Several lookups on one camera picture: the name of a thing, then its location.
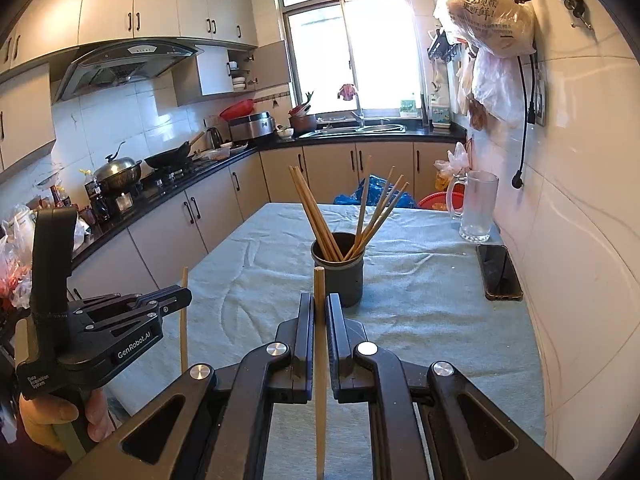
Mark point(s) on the red plastic basket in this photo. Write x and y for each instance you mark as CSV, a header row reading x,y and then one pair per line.
x,y
432,201

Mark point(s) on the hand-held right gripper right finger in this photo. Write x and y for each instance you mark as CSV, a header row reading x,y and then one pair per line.
x,y
336,330

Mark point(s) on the stack of white bowls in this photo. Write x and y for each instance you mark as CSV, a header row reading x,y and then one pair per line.
x,y
238,83

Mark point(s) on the light blue towel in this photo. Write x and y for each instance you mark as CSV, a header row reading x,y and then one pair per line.
x,y
425,310

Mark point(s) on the black wall shelf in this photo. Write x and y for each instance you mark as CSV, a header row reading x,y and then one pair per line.
x,y
442,45

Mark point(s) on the black smartphone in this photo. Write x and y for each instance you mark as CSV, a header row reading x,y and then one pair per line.
x,y
498,272

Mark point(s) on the cream lower cabinets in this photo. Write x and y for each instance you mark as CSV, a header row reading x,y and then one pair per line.
x,y
220,200

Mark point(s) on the open grey wall cabinet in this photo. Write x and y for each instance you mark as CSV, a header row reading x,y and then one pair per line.
x,y
215,77

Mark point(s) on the wall socket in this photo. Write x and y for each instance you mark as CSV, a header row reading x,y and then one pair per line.
x,y
540,105

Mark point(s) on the dishes on counter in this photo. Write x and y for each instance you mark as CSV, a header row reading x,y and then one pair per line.
x,y
225,151

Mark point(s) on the black kitchen countertop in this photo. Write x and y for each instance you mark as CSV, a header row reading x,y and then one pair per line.
x,y
280,144

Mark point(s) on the black wok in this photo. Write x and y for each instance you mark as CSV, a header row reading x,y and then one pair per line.
x,y
167,159

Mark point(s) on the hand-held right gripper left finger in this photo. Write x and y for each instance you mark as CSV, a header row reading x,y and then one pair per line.
x,y
306,330

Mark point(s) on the hanging plastic bags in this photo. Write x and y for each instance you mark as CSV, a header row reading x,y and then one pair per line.
x,y
492,85

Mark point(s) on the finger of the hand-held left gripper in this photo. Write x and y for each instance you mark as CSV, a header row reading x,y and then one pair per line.
x,y
150,293
140,317

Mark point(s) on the white detergent jug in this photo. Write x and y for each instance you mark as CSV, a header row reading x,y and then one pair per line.
x,y
440,112

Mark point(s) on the crumpled plastic bags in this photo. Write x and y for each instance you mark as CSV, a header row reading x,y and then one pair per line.
x,y
15,260

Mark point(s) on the dark grey chopstick holder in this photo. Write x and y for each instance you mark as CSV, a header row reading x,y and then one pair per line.
x,y
345,285

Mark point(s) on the cream upper cabinets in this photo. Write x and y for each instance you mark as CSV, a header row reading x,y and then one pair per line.
x,y
150,0

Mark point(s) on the wooden chopstick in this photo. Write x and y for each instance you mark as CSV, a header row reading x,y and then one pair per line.
x,y
184,340
320,410

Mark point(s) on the steel pot with lid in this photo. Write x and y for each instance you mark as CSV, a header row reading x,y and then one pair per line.
x,y
117,172

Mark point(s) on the blue plastic bag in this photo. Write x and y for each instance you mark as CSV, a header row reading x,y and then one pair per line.
x,y
350,199

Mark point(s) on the dark sauce bottle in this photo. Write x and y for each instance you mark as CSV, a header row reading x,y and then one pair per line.
x,y
95,195

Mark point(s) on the gas stove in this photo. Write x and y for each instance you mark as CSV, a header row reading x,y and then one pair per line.
x,y
165,177

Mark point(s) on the grey range hood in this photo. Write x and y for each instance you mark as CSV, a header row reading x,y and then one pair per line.
x,y
125,67

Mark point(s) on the person's left hand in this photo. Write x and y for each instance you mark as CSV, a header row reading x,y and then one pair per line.
x,y
45,417

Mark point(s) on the red plastic basin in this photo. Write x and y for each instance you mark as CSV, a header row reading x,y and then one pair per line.
x,y
236,110

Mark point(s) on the steel kitchen sink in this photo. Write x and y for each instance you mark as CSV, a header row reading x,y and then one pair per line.
x,y
350,130

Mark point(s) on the plastic bag with bread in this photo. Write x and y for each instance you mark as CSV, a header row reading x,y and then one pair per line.
x,y
492,15

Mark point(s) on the orange bag with plastic bags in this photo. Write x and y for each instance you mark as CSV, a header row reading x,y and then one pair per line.
x,y
450,167

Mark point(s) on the clear glass mug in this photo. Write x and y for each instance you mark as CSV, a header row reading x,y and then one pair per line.
x,y
477,210

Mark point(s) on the cream cabinets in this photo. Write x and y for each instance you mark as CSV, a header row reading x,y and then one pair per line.
x,y
150,0
220,200

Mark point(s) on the steel sink faucet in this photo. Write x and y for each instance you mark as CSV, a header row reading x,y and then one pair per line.
x,y
358,110

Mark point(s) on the kitchen window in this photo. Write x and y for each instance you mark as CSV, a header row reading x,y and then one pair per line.
x,y
350,50

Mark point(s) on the pink cloth on faucet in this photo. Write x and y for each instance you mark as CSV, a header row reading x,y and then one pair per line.
x,y
347,91

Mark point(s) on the green and white carton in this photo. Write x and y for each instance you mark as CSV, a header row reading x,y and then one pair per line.
x,y
408,108

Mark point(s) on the bunch of wooden chopsticks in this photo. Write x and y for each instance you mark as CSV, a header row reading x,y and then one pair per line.
x,y
314,215

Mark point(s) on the silver rice cooker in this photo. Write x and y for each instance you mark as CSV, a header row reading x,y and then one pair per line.
x,y
252,127

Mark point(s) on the brown clay pot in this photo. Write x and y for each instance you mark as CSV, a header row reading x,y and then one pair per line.
x,y
303,124

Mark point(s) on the white mortar bowl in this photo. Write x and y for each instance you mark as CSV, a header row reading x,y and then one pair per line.
x,y
285,133

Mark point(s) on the steel kettle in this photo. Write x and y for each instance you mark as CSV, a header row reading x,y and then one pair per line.
x,y
214,138

